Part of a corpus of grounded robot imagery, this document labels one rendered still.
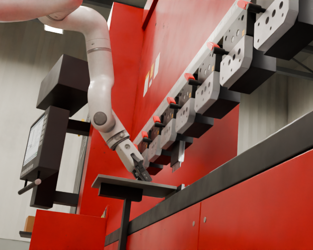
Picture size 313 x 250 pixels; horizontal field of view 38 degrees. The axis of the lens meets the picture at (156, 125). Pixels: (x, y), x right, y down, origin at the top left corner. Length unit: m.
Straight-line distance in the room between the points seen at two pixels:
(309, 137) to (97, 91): 1.10
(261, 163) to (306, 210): 0.14
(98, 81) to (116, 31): 1.19
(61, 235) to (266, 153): 0.57
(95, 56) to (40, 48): 7.83
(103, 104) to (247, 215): 0.96
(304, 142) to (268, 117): 9.53
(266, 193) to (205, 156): 2.01
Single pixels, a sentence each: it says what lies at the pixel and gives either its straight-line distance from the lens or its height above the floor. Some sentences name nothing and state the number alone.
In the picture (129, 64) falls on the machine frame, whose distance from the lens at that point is 2.69.
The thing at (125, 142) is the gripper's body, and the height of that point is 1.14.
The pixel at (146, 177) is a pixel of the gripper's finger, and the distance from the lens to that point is 1.57.
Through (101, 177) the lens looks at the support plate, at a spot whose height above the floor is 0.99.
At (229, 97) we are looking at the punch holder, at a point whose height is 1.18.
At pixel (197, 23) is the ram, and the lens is 1.58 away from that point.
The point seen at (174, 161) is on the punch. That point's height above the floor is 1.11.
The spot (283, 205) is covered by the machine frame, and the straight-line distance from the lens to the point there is 0.57.
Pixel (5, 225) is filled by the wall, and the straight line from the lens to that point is 8.45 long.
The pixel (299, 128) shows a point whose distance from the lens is 0.57.
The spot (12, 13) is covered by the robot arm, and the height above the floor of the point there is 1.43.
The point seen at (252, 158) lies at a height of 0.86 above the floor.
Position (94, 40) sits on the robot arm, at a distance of 1.67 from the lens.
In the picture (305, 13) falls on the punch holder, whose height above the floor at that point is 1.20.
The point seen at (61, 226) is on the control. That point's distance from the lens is 1.05.
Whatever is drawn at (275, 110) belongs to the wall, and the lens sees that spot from 10.21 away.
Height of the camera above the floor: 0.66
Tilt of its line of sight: 20 degrees up
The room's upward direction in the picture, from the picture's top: 6 degrees clockwise
